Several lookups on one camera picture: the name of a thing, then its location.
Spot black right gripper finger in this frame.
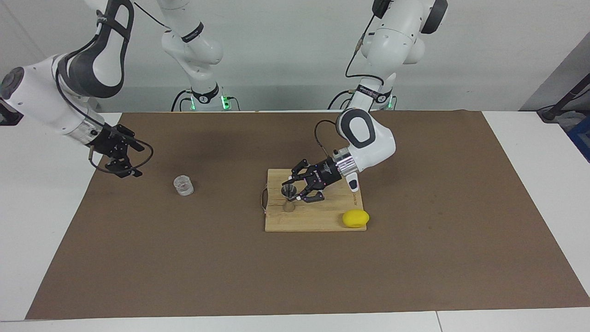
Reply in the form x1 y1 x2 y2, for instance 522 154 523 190
119 129 144 153
107 157 142 178

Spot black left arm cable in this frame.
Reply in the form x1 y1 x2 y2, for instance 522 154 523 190
315 0 392 158

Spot black stand pole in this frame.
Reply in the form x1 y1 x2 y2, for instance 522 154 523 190
537 71 590 123

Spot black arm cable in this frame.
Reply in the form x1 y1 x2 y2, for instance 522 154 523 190
54 55 154 176
315 0 392 158

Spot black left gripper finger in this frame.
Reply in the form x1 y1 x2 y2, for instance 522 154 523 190
295 184 325 203
289 159 310 181

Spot wooden cutting board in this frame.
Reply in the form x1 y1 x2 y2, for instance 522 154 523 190
265 168 367 232

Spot black clamp mount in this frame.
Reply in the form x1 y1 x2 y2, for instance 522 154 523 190
0 99 24 126

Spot yellow lemon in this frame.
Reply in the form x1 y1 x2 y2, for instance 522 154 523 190
342 209 370 229

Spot small clear glass cup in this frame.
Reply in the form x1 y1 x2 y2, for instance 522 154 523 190
173 174 195 196

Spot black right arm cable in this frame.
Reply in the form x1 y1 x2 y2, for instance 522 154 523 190
54 55 154 176

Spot brown table mat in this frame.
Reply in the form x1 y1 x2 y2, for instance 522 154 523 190
25 111 590 320

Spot blue crate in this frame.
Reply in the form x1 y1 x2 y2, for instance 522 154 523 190
567 115 590 162

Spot steel double jigger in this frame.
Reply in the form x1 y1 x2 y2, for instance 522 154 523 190
281 184 298 213

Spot black left base cables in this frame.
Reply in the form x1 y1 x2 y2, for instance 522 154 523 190
327 85 358 110

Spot black right base cable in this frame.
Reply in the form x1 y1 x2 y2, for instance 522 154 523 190
171 89 192 112

